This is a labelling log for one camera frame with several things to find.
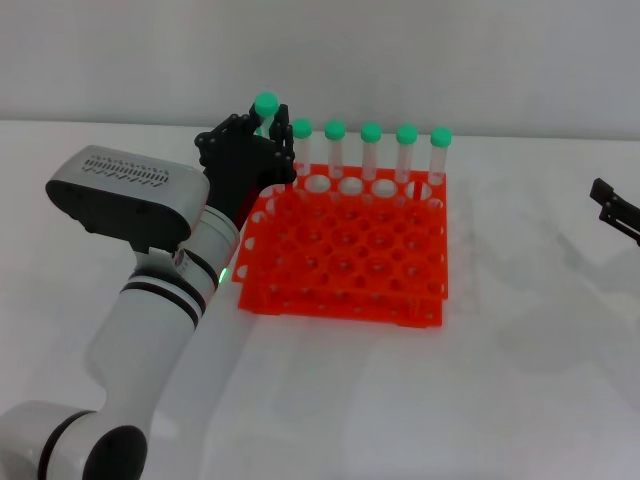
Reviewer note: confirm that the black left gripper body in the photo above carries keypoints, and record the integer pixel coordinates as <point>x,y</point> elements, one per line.
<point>245,175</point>

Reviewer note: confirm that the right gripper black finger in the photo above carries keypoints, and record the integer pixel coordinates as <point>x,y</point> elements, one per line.
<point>602,190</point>
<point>625,222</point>

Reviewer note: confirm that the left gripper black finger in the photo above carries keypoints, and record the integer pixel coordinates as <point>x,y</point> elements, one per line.
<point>230,130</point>
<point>284,140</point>

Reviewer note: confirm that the clear test tube green cap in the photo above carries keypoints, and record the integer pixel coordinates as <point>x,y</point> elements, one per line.
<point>441,136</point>
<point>303,128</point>
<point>265,103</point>
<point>334,130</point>
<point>407,134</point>
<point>371,132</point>

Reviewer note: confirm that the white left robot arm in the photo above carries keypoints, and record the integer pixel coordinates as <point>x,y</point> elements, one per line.
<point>150,325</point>

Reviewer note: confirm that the orange plastic test tube rack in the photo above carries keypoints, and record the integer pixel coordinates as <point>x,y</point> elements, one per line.
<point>330,252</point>

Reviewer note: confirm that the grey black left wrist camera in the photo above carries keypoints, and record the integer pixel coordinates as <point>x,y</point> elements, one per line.
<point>125,200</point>

